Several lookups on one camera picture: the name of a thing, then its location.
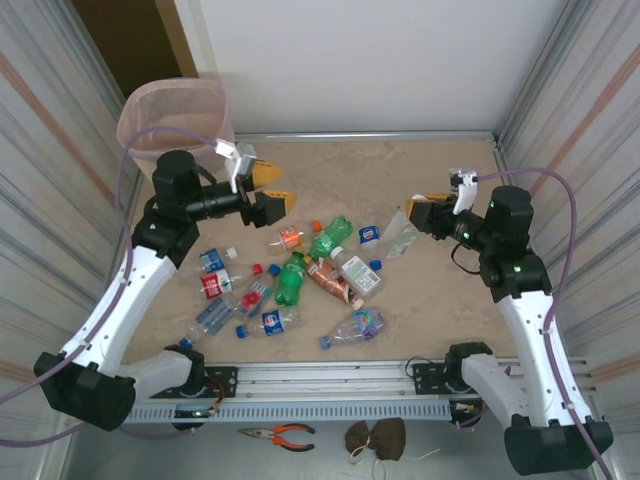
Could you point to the white-label bottle white cap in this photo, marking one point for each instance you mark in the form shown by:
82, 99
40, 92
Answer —
360, 277
402, 242

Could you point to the orange-label clear bottle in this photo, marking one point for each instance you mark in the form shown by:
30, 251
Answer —
288, 239

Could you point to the small Pepsi bottle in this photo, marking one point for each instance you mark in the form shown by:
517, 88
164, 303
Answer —
370, 235

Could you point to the light green plastic bottle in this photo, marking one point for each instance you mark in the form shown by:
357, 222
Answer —
330, 235

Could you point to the green bottle yellow cap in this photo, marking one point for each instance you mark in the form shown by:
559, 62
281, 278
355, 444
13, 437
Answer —
289, 282

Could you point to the pink mesh waste bin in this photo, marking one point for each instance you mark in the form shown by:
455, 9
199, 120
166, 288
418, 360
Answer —
165, 105

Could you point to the blue-label bottle white cap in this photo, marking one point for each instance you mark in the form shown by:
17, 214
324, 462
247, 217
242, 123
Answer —
211, 261

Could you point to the striped-label bottle blue cap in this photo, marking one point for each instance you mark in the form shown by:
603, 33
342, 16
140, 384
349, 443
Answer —
255, 297

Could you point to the red-label clear bottle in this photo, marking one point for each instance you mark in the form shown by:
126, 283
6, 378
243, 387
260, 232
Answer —
217, 284

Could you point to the brown chocolate drink bottle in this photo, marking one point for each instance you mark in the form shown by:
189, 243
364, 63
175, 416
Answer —
330, 284

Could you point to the large Pepsi bottle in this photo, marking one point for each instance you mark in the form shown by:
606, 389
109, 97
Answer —
272, 322

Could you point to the blue-label clear water bottle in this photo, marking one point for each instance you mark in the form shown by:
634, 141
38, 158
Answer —
212, 315

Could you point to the colourful-label clear bottle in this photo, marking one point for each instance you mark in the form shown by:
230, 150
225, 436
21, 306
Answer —
360, 325

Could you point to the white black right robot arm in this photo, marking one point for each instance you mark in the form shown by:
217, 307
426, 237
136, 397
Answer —
540, 350

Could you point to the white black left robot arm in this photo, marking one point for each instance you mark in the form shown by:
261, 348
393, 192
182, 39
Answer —
125, 290

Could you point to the brown wooden door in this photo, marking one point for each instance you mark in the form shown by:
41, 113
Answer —
125, 40

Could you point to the brown cloth pouch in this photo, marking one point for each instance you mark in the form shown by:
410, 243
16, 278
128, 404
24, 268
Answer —
385, 440

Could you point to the aluminium side frame rail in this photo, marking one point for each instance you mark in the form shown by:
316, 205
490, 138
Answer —
499, 150

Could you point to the aluminium frame crossbar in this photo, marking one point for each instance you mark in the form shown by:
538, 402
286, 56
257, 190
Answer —
375, 136

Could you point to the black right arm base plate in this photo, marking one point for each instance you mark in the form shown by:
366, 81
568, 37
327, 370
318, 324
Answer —
430, 380

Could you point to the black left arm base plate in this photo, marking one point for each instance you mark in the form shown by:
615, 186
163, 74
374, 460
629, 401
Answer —
225, 380

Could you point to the aluminium mounting rail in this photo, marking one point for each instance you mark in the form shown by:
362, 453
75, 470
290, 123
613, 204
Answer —
325, 380

